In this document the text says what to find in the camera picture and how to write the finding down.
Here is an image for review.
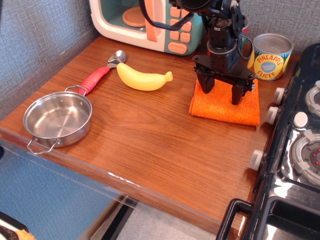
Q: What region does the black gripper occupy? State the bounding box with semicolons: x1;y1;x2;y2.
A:
192;43;255;105

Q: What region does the orange cloth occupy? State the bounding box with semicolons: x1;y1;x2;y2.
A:
189;79;261;127

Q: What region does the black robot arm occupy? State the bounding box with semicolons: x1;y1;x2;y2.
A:
169;0;255;105

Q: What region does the yellow toy banana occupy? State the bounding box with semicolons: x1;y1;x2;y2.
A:
116;63;173;91

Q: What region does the tomato sauce can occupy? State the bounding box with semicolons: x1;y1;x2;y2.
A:
241;19;249;45

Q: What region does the white stove knob middle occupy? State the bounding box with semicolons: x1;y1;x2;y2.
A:
265;106;279;125

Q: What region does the white stove knob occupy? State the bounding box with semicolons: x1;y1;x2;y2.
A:
265;106;279;125
273;87;286;105
249;149;264;171

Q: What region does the white stove knob upper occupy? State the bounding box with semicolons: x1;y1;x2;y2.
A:
273;87;286;105

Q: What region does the pineapple slices can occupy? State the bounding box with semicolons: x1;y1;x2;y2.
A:
247;33;294;81

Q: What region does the white stove knob lower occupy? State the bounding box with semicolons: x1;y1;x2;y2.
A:
249;149;264;171

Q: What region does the orange microwave turntable plate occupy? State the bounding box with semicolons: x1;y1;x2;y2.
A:
122;6;146;28

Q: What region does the toy microwave teal and pink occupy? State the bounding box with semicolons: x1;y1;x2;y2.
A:
89;0;205;56

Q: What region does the black toy stove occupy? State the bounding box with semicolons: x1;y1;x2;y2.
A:
216;43;320;240

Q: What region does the stainless steel pan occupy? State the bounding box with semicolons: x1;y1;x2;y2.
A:
23;85;93;155

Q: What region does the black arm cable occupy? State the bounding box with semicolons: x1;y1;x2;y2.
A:
138;0;195;32

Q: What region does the red handled metal spoon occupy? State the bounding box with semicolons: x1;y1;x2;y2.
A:
78;50;126;95

